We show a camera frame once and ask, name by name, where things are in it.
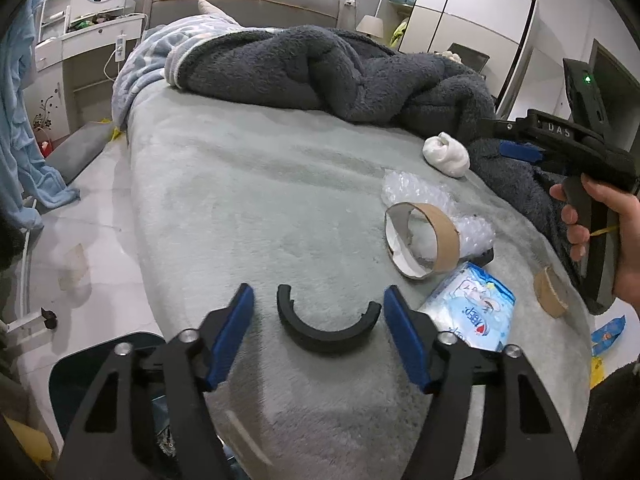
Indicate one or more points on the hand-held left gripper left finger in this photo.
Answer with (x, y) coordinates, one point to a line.
(232, 330)

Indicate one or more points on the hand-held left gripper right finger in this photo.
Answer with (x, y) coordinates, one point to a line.
(405, 335)

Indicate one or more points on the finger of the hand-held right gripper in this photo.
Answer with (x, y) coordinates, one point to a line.
(517, 150)
(502, 126)

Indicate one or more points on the blue white tissue packet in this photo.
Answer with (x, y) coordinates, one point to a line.
(475, 310)

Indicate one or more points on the large cardboard tape roll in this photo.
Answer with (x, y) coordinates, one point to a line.
(445, 240)

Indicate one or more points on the clear bubble wrap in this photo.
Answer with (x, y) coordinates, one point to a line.
(415, 187)

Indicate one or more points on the small cardboard roll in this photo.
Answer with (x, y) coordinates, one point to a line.
(547, 292)

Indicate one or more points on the dark teal trash bin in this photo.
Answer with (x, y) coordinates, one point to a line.
(65, 375)

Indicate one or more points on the person's right hand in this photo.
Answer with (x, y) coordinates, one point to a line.
(627, 240)

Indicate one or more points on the dark monitor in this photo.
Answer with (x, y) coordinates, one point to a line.
(620, 75)

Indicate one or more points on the white wardrobe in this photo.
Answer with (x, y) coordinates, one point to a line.
(475, 10)

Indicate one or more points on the bed with grey sheet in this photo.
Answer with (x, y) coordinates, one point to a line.
(250, 200)

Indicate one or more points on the green cloth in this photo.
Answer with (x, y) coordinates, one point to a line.
(400, 32)

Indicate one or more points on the beige table lamp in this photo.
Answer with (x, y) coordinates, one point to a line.
(370, 25)

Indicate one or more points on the white clothes rack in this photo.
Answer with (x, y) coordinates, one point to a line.
(47, 317)

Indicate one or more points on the blue snack wrapper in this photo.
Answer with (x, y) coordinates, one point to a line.
(607, 335)

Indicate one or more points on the yellow plastic bag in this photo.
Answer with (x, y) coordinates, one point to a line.
(597, 372)

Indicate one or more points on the dark grey fleece blanket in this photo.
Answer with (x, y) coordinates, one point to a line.
(300, 70)

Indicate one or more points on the person's dark clothing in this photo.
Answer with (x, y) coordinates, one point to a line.
(617, 420)

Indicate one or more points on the yellow garment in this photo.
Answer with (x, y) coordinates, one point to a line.
(22, 435)

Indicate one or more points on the grey floor cushion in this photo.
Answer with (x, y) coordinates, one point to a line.
(80, 150)

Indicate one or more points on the small red object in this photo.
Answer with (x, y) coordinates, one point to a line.
(45, 146)

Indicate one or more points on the blue patterned duvet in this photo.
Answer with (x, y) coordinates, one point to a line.
(150, 60)

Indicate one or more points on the white power strip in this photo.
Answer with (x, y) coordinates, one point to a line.
(119, 46)

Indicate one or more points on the light blue hanging garment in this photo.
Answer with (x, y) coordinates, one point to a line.
(15, 110)

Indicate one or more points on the cream pillow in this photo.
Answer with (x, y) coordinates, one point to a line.
(212, 9)

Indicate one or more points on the white dressing table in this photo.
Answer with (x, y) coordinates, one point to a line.
(80, 45)

